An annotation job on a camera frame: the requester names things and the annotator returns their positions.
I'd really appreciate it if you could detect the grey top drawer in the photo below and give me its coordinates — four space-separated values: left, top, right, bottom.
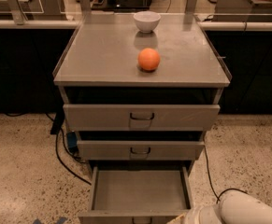
64 105 220 132

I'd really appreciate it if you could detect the grey background table right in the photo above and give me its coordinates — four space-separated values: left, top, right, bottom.
213 0 272 22

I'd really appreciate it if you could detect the orange fruit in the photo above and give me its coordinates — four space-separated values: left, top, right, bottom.
137 48 161 72

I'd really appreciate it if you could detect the black floor cable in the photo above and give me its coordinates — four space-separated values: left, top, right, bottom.
203 145 249 203
45 112 93 186

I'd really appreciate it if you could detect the grey bottom drawer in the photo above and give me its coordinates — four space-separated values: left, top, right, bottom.
79 167 193 224

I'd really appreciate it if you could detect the black floor cable right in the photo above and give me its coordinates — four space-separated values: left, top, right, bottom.
203 145 249 203

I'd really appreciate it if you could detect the black floor cable left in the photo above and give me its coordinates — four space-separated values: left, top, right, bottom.
45 112 93 186

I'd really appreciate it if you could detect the grey middle drawer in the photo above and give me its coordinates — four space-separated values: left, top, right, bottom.
78 141 204 161

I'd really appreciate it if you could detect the grey drawer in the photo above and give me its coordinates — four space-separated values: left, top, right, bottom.
64 105 220 132
79 167 193 224
78 141 204 161

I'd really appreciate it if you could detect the blue power box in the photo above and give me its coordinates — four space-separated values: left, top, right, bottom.
66 132 79 153

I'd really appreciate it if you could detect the white counter rail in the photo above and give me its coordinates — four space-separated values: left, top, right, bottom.
0 20 272 32

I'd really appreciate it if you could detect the white ceramic bowl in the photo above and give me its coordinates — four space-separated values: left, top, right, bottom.
134 11 161 33

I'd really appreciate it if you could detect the grey metal drawer cabinet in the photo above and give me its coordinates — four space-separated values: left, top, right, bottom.
54 14 231 168

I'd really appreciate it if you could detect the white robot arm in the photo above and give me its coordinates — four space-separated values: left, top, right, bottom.
166 190 272 224

